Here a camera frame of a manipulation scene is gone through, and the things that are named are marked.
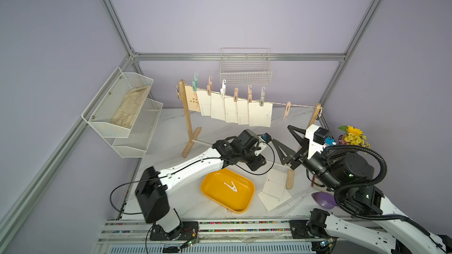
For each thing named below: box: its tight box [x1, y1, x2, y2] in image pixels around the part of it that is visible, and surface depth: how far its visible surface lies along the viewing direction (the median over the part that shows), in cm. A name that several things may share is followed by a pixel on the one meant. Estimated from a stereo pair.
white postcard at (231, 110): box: [224, 97, 238, 123], surface depth 73 cm
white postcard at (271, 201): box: [257, 188, 293, 212], surface depth 84 cm
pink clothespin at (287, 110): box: [283, 101, 292, 121], surface depth 64 cm
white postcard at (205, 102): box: [195, 90, 212, 116], surface depth 73 cm
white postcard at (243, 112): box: [237, 98, 249, 126], surface depth 71 cm
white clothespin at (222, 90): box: [220, 79, 227, 99], surface depth 67 cm
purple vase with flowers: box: [337, 125, 371, 149], surface depth 77 cm
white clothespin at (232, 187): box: [223, 181, 238, 193], surface depth 86 cm
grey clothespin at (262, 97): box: [259, 86, 267, 107], surface depth 64 cm
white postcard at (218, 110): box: [210, 92, 226, 122], surface depth 72 cm
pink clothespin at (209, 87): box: [206, 75, 213, 96], surface depth 67 cm
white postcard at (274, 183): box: [261, 168, 287, 200], surface depth 89 cm
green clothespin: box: [191, 72, 199, 93], surface depth 68 cm
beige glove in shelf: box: [110, 84, 151, 128], surface depth 81 cm
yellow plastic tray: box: [200, 167, 256, 215], surface depth 86 cm
